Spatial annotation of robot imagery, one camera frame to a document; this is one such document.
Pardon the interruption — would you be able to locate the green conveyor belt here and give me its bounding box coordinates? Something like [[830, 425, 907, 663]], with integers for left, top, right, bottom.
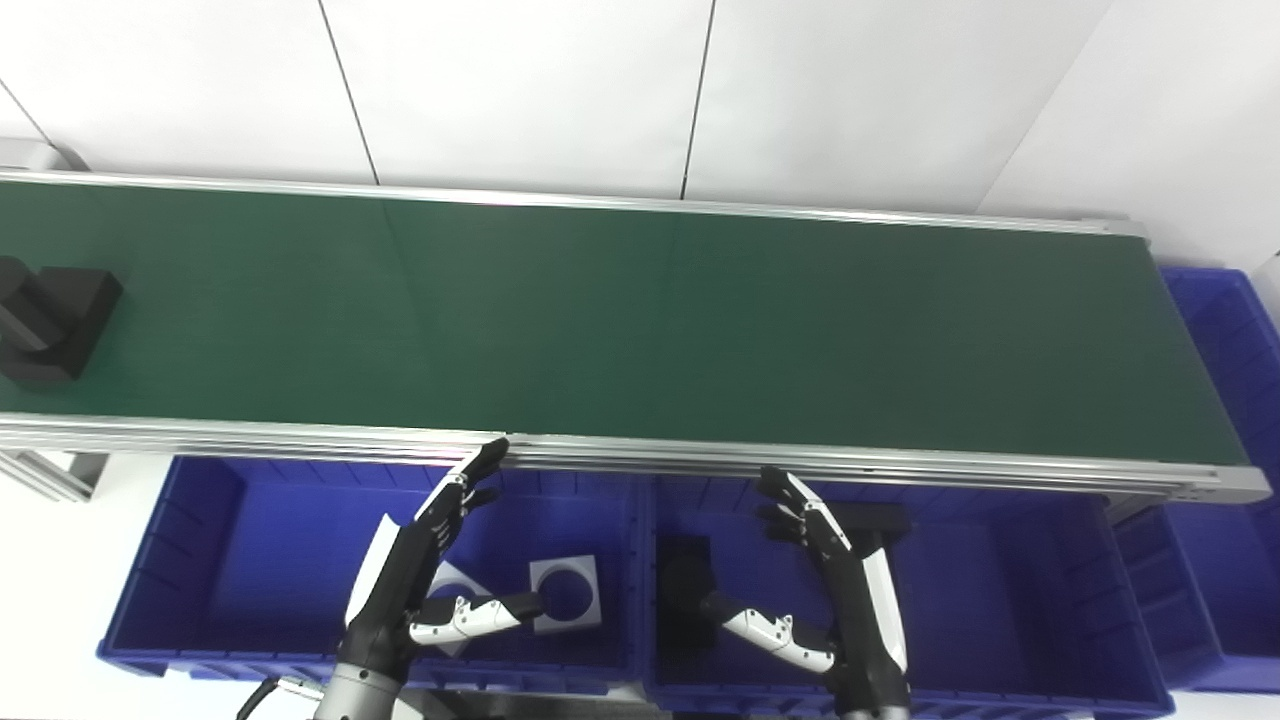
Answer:
[[0, 140, 1273, 506], [0, 180, 1246, 468]]

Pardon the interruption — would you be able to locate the black block part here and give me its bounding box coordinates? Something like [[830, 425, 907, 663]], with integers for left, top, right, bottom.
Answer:
[[0, 256, 125, 392]]

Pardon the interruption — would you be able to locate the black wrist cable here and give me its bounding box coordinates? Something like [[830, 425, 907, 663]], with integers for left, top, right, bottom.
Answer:
[[236, 677, 323, 720]]

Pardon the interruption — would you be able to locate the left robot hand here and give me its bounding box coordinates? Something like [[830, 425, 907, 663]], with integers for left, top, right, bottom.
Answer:
[[340, 437, 545, 683]]

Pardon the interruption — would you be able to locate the white square part with hole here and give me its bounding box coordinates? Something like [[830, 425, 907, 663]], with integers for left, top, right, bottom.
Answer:
[[528, 555, 604, 637]]

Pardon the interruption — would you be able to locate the blue plastic bin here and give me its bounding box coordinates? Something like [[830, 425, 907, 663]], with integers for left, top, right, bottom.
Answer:
[[1113, 265, 1280, 694], [640, 475, 1177, 720], [97, 455, 647, 693]]

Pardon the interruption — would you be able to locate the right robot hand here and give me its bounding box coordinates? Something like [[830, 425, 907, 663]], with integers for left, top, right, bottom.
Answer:
[[699, 466, 912, 714]]

